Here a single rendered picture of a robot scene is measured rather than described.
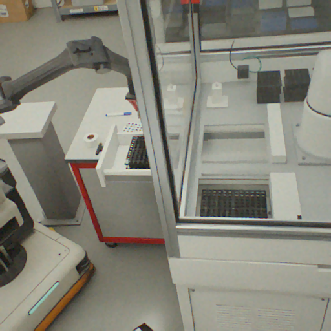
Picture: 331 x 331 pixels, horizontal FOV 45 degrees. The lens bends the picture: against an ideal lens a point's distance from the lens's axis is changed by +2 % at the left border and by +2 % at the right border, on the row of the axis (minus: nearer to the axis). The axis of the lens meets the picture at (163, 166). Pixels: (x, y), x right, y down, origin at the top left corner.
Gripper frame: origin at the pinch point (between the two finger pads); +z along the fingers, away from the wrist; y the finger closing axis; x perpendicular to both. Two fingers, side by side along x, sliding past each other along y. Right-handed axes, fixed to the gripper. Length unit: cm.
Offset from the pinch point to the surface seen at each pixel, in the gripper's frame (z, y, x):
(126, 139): 5.6, -16.1, 0.5
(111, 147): 3.0, -26.0, 3.0
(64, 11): 71, 301, 218
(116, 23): 82, 298, 149
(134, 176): 5.5, -38.6, -11.7
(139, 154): 2.2, -29.2, -11.2
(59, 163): 50, 8, 61
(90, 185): 36.4, -18.8, 24.5
